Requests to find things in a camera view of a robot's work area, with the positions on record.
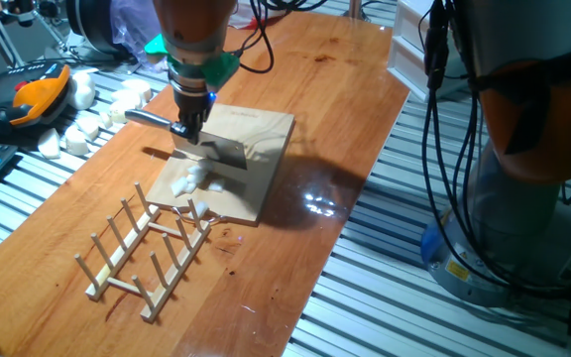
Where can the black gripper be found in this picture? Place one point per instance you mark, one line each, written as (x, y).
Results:
(194, 101)

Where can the steel cleaver knife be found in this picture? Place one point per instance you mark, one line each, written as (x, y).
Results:
(226, 154)

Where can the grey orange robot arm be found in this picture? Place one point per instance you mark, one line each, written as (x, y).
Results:
(518, 39)

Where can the large white radish chunk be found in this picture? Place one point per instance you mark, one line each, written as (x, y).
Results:
(82, 91)

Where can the light wooden cutting board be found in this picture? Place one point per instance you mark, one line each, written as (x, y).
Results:
(261, 134)

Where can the white red-printed plastic bag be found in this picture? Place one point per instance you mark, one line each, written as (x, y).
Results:
(243, 15)

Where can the wooden peg dish rack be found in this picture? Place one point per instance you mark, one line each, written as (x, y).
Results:
(127, 248)

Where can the orange black teach pendant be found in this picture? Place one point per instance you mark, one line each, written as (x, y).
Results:
(33, 96)

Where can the glossy brown wooden board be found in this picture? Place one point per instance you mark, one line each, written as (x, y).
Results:
(265, 287)

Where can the white plastic drawer box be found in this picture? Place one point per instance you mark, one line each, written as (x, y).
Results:
(404, 54)

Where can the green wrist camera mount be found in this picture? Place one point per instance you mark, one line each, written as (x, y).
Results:
(221, 69)

